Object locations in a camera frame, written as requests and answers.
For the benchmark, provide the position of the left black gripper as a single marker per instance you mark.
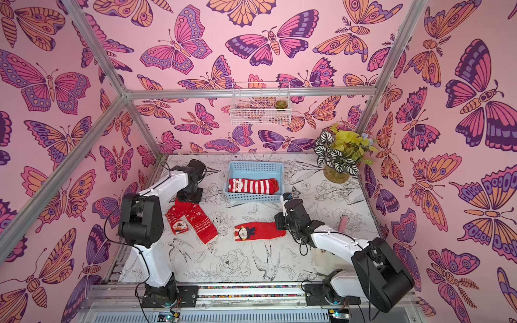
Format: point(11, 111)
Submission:
point(183, 198)

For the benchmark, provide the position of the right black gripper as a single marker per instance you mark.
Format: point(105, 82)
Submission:
point(291, 208)

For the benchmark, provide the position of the plain red sock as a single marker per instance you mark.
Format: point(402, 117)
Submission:
point(257, 231)

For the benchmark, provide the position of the red white striped sock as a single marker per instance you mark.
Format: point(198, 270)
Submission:
point(248, 186)

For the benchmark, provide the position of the red patterned christmas sock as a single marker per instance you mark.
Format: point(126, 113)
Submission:
point(183, 216)

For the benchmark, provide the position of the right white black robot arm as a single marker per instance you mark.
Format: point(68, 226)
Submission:
point(381, 277)

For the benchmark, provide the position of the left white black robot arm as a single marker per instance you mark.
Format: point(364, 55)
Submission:
point(142, 224)

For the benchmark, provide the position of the light blue plastic basket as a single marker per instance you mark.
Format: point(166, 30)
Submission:
point(255, 170)

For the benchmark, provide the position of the potted plant in glass vase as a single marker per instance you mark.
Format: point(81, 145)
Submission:
point(341, 152)

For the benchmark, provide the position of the small green succulent plant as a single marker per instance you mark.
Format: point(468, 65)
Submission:
point(281, 104)

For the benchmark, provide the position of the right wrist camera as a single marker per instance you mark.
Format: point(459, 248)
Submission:
point(287, 196)

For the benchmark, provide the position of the white wire wall basket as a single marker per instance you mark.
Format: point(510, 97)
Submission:
point(253, 103)

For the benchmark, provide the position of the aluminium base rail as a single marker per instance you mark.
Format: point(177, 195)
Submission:
point(241, 302)

